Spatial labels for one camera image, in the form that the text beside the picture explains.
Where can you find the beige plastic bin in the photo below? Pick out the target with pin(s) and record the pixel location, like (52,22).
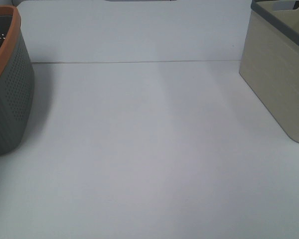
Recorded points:
(270,60)

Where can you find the grey perforated basket orange rim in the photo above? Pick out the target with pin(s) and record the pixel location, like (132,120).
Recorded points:
(17,80)

